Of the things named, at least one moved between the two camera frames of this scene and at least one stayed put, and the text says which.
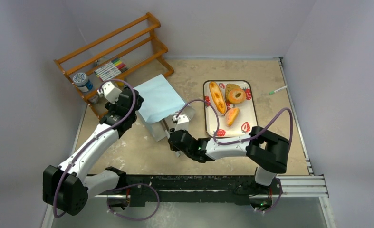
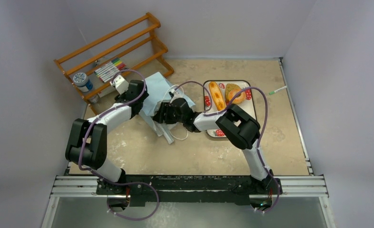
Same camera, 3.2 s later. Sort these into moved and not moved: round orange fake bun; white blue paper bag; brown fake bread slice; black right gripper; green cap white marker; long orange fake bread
Moved: white blue paper bag; black right gripper
Not moved: green cap white marker; long orange fake bread; brown fake bread slice; round orange fake bun
